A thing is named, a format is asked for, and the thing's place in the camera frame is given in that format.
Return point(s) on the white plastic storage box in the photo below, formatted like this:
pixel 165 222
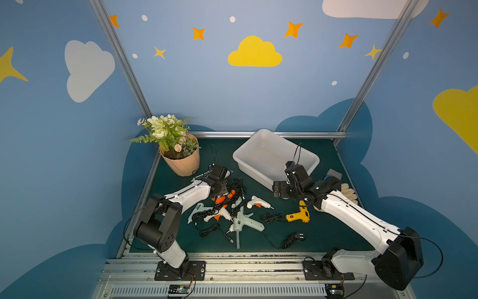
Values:
pixel 264 156

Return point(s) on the orange glue gun in pile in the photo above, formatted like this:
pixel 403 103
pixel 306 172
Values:
pixel 225 200

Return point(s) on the artificial flower plant in pot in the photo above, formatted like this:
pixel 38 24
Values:
pixel 177 146

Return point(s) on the yellow glue gun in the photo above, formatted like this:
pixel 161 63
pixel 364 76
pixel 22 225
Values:
pixel 302 215

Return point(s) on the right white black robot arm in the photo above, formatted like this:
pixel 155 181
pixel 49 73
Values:
pixel 397 254

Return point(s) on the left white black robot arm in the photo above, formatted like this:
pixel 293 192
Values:
pixel 159 221

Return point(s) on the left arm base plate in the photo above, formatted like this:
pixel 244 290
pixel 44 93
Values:
pixel 186 271

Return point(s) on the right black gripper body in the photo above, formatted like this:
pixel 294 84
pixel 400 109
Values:
pixel 283 189

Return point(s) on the beige work glove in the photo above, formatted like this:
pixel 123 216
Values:
pixel 349 193

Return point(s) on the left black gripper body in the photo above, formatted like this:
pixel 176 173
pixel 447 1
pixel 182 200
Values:
pixel 223 188

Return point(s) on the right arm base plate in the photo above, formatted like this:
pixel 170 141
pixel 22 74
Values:
pixel 316 270

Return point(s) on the large mint glue gun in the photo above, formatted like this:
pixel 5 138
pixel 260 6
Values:
pixel 244 220

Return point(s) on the small white orange glue gun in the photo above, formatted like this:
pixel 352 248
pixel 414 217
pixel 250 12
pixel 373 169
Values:
pixel 258 202

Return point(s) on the aluminium front rail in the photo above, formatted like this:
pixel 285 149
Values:
pixel 255 275

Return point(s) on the white orange glue gun lower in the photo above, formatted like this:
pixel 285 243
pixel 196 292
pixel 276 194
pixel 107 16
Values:
pixel 222 212

